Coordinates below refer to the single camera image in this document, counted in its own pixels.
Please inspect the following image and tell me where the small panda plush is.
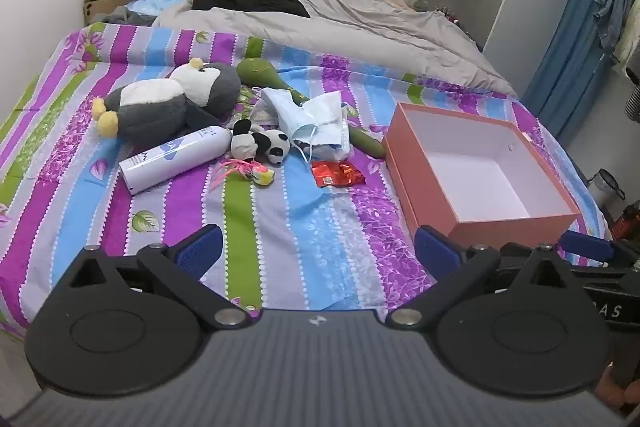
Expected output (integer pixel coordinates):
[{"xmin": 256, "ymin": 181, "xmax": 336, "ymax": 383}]
[{"xmin": 230, "ymin": 119, "xmax": 291, "ymax": 165}]

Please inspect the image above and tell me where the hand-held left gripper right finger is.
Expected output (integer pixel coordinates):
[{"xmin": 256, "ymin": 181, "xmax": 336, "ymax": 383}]
[{"xmin": 385, "ymin": 226, "xmax": 573, "ymax": 330}]

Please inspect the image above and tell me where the person's right hand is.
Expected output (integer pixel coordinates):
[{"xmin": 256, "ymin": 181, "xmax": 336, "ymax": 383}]
[{"xmin": 601, "ymin": 357, "xmax": 633, "ymax": 412}]

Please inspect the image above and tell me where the brown cardboard carton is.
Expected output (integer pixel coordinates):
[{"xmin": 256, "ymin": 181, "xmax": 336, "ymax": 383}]
[{"xmin": 82, "ymin": 0, "xmax": 147, "ymax": 26}]

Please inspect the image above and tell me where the green plush massage stick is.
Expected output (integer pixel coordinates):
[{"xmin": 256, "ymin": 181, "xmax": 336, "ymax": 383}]
[{"xmin": 236, "ymin": 57, "xmax": 387, "ymax": 159}]

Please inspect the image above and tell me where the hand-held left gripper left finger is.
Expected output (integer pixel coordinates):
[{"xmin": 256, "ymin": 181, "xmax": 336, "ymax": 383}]
[{"xmin": 67, "ymin": 223, "xmax": 253, "ymax": 330}]

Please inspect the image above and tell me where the blue curtain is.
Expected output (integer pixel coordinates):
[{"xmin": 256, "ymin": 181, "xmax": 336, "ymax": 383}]
[{"xmin": 520, "ymin": 0, "xmax": 640, "ymax": 142}]

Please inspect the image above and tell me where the grey crumpled cloth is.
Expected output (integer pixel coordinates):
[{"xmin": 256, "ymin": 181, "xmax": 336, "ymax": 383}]
[{"xmin": 104, "ymin": 6, "xmax": 157, "ymax": 28}]

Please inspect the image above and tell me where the clear bag of face masks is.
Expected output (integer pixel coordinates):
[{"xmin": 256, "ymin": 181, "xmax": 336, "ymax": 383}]
[{"xmin": 260, "ymin": 87, "xmax": 321, "ymax": 142}]

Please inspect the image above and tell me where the red snack packet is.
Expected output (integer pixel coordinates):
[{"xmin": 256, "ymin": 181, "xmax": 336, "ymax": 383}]
[{"xmin": 311, "ymin": 159, "xmax": 367, "ymax": 189}]

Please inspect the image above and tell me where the pink feather toy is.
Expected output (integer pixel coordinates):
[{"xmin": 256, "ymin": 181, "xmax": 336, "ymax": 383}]
[{"xmin": 210, "ymin": 158, "xmax": 276, "ymax": 190}]

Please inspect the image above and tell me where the white spray bottle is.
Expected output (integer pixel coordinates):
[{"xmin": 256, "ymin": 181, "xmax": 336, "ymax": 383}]
[{"xmin": 118, "ymin": 125, "xmax": 233, "ymax": 195}]

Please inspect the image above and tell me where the grey white penguin plush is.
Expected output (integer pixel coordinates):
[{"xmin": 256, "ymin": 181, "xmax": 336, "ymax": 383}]
[{"xmin": 91, "ymin": 58, "xmax": 242, "ymax": 140}]

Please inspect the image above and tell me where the blue face mask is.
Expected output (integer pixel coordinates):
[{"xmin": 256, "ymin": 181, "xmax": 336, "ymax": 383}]
[{"xmin": 290, "ymin": 124, "xmax": 322, "ymax": 165}]

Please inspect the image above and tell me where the white tissue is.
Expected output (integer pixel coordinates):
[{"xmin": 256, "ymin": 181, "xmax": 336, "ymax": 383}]
[{"xmin": 300, "ymin": 91, "xmax": 347, "ymax": 128}]

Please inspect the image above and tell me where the pink cardboard box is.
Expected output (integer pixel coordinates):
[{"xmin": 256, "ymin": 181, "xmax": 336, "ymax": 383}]
[{"xmin": 382, "ymin": 103, "xmax": 582, "ymax": 253}]

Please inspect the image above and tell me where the striped floral bed sheet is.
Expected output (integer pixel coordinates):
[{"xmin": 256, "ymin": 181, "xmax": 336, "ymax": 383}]
[{"xmin": 0, "ymin": 23, "xmax": 608, "ymax": 338}]

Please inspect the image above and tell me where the small trash bin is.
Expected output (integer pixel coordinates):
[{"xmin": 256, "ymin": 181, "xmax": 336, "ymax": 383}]
[{"xmin": 587, "ymin": 168, "xmax": 627, "ymax": 208}]

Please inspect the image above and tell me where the grey duvet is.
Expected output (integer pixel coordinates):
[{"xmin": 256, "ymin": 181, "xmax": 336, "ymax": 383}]
[{"xmin": 152, "ymin": 0, "xmax": 518, "ymax": 100}]

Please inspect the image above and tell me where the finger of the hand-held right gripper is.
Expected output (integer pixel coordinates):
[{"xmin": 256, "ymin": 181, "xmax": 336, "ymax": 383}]
[
  {"xmin": 559, "ymin": 231, "xmax": 640, "ymax": 264},
  {"xmin": 497, "ymin": 241, "xmax": 543, "ymax": 269}
]

